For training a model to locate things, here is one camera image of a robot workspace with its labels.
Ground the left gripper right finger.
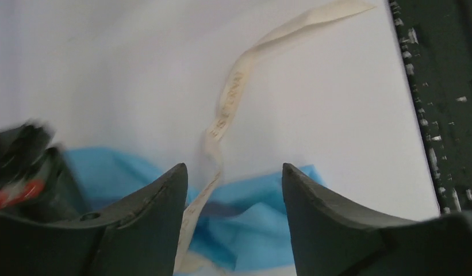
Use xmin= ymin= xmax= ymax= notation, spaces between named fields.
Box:
xmin=282 ymin=163 xmax=472 ymax=275

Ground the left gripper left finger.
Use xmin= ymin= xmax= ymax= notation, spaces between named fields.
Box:
xmin=0 ymin=163 xmax=187 ymax=275

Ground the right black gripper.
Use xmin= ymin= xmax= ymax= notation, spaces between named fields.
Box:
xmin=0 ymin=121 xmax=87 ymax=223

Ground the blue wrapping paper sheet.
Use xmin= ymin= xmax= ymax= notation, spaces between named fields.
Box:
xmin=64 ymin=146 xmax=324 ymax=276

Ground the cream braided rope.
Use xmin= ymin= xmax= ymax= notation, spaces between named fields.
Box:
xmin=173 ymin=0 xmax=377 ymax=274

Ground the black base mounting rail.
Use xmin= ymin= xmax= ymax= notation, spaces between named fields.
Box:
xmin=388 ymin=0 xmax=472 ymax=213

